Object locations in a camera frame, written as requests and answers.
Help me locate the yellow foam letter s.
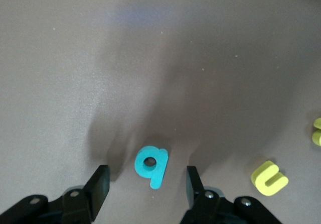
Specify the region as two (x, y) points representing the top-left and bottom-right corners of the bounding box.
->
(311, 117), (321, 147)

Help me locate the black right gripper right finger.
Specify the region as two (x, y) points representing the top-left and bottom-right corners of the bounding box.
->
(180, 165), (283, 224)

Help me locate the teal foam letter b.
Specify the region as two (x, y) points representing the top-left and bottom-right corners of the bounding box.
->
(134, 145), (169, 190)

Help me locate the brown table mat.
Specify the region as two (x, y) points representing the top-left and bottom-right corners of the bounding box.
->
(0, 0), (321, 224)

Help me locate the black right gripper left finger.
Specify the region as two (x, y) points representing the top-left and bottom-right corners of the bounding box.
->
(0, 164), (110, 224)

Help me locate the yellow foam letter u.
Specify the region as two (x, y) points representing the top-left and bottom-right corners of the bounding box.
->
(250, 160), (289, 196)

